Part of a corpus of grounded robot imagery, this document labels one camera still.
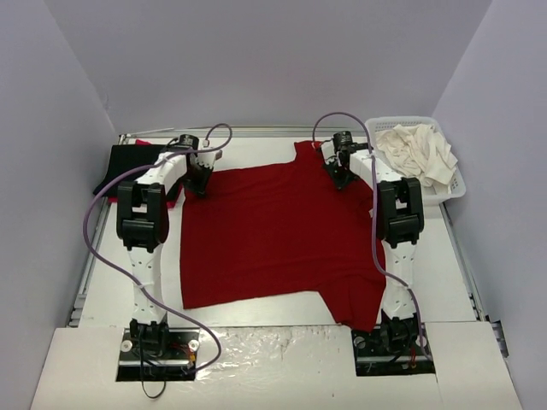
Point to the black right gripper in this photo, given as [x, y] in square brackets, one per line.
[336, 170]

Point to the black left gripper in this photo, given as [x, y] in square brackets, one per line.
[197, 174]

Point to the red t-shirt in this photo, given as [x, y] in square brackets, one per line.
[281, 229]
[172, 195]

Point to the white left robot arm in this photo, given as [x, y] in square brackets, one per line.
[142, 224]

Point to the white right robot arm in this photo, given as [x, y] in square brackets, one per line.
[397, 221]

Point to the white t-shirts pile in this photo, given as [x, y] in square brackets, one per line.
[419, 152]

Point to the folded red t-shirt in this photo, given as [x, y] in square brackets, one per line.
[172, 195]

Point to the folded black t-shirt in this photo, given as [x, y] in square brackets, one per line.
[123, 158]

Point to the white plastic laundry basket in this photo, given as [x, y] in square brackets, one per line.
[429, 195]

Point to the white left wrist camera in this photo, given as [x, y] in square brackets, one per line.
[207, 160]

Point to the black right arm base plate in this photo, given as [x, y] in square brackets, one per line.
[391, 350]

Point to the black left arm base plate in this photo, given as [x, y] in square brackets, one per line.
[176, 362]

